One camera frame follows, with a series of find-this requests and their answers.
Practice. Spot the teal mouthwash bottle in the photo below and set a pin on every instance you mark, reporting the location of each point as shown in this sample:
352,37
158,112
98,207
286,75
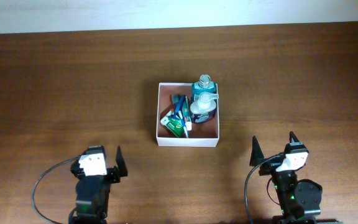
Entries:
205,84

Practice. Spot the green red toothpaste tube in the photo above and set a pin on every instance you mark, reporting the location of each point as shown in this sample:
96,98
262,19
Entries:
186,113

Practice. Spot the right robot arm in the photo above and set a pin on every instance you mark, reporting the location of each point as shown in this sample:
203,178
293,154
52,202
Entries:
299,200

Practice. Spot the blue razor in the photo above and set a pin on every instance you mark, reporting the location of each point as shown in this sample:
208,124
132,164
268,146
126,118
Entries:
177,101

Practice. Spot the clear pump soap bottle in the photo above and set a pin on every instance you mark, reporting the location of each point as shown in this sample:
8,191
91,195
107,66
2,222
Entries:
204,108

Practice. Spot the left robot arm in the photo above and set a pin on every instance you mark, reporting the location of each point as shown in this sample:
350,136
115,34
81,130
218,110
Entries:
94,184

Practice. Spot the blue white toothbrush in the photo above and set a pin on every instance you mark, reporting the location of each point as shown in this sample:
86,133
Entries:
180,115

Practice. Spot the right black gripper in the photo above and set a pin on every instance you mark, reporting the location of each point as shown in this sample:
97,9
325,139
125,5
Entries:
257,156

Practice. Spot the pink cardboard box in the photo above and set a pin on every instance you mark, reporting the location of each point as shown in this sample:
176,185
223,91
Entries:
202,134

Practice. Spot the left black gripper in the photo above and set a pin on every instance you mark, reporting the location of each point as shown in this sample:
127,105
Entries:
113,171

